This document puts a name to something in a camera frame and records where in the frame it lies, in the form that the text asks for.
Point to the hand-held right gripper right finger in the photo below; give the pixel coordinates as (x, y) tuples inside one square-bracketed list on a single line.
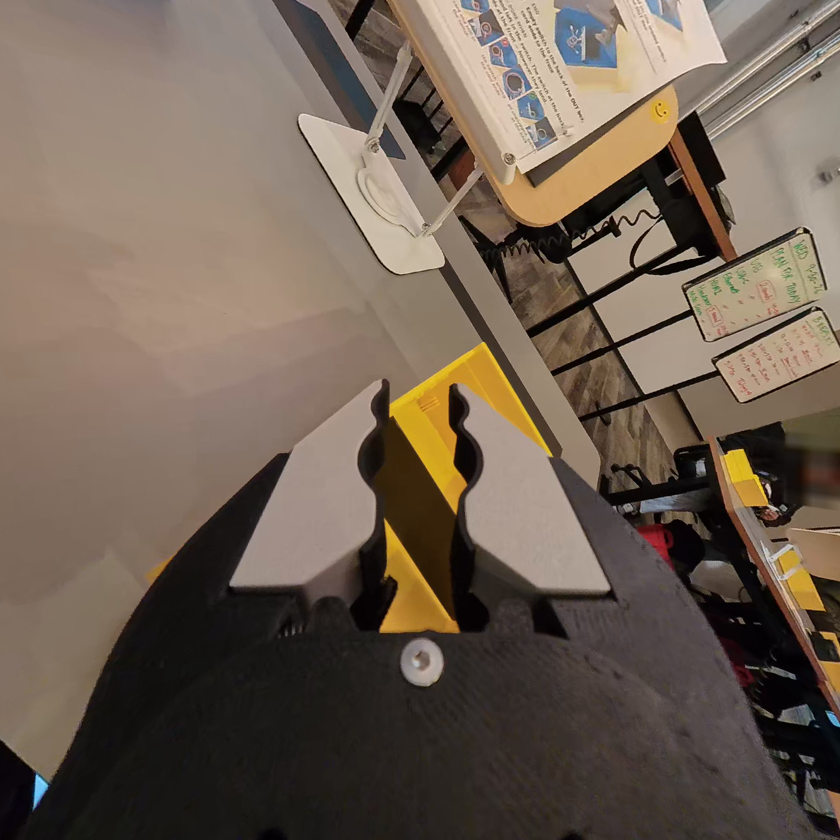
[(531, 525)]

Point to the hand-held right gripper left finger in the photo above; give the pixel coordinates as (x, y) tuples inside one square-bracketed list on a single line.
[(315, 512)]

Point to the red bag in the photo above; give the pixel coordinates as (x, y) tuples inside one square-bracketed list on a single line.
[(656, 541)]

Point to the small yellow bin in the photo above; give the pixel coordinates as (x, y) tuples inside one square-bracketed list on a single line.
[(745, 479)]

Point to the wooden desk with yellow bins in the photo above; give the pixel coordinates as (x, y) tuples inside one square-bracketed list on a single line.
[(787, 590)]

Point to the whiteboard with red writing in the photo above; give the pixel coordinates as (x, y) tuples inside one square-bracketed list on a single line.
[(781, 358)]

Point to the whiteboard with green writing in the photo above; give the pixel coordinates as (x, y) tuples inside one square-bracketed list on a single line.
[(754, 289)]

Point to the white document stand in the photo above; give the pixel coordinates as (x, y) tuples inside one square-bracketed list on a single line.
[(341, 164)]

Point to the light wooden table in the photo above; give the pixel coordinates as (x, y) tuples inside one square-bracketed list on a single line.
[(590, 177)]

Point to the yellow smiley sticker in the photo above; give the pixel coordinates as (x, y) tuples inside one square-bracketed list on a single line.
[(664, 111)]

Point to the dark tape strip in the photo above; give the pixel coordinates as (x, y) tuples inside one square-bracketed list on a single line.
[(341, 72)]

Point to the printed instruction sheet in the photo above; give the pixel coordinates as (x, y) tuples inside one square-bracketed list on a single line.
[(538, 79)]

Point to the chrome pipe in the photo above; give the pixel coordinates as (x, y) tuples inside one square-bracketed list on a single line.
[(768, 56), (781, 85)]

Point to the black metal table frame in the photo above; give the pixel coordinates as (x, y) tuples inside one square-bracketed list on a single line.
[(610, 298)]

